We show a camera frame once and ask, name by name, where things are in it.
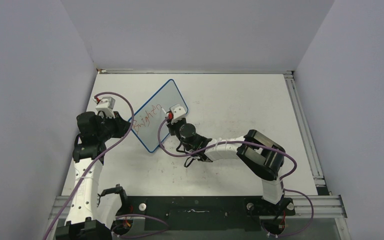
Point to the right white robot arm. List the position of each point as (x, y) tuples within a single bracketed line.
[(264, 157)]

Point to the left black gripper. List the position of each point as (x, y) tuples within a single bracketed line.
[(121, 125)]

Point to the aluminium frame rail right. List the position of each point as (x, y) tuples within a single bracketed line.
[(308, 142)]

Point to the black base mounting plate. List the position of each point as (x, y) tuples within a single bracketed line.
[(208, 213)]

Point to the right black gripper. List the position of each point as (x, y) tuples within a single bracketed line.
[(171, 127)]

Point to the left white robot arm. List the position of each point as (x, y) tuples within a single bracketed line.
[(91, 214)]

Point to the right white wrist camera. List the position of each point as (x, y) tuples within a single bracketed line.
[(176, 113)]

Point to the aluminium frame rail front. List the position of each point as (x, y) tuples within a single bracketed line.
[(324, 206)]

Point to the aluminium frame rail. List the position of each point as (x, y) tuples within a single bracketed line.
[(308, 142), (324, 206)]

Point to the blue framed whiteboard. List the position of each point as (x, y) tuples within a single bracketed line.
[(147, 119)]

